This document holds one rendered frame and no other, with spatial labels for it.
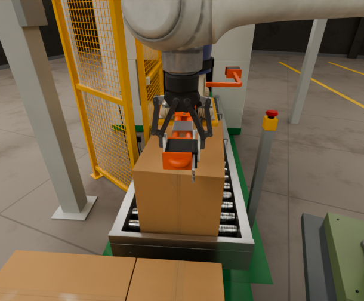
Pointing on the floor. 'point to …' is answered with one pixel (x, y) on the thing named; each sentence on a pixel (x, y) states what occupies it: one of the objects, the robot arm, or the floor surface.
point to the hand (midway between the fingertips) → (181, 150)
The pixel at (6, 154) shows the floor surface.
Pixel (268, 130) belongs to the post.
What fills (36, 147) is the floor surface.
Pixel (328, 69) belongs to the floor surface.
